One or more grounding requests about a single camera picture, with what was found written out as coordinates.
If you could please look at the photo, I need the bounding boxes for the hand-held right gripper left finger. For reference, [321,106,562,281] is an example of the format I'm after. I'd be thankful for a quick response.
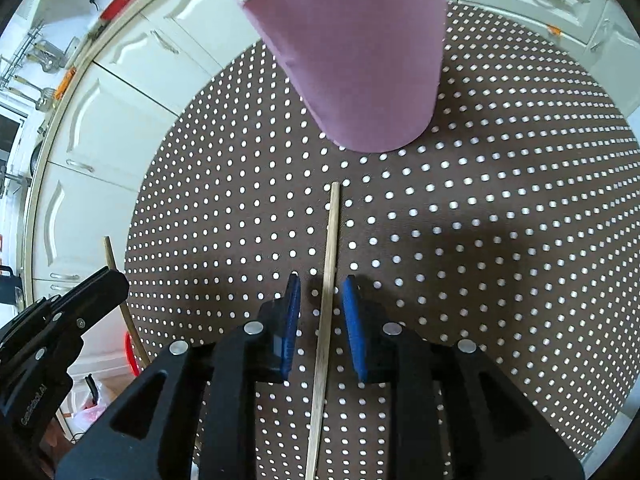
[60,273,303,480]

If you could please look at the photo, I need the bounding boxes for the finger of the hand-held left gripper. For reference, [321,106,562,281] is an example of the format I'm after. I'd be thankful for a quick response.
[49,266,131,334]

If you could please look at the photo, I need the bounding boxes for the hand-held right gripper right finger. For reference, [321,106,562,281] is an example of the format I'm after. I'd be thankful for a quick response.
[340,275,584,480]

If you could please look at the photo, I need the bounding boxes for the wooden chopstick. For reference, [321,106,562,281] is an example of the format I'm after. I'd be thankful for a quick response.
[102,236,153,368]
[306,182,343,480]

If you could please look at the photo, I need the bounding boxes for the pink cup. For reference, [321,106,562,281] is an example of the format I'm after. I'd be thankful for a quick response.
[240,0,447,154]

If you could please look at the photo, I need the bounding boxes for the plastic bag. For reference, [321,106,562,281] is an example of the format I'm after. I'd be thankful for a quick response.
[69,374,109,425]

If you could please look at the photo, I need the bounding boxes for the red plastic bucket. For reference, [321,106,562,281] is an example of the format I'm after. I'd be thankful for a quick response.
[123,332,144,377]

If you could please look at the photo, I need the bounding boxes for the black kettle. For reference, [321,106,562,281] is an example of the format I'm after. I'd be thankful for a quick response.
[0,265,24,307]

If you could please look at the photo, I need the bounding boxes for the brown polka dot tablecloth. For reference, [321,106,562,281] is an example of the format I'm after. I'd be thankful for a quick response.
[122,0,640,480]

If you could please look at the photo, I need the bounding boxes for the cream kitchen cabinets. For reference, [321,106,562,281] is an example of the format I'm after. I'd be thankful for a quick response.
[25,0,640,313]

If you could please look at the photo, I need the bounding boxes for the orange tool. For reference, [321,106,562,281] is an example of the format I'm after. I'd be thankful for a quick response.
[54,70,77,100]

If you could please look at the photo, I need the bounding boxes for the metal utensil rack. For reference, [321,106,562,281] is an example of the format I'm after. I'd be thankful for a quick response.
[0,22,82,113]

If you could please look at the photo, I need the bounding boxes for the red box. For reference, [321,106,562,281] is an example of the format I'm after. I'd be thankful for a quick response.
[99,0,139,22]

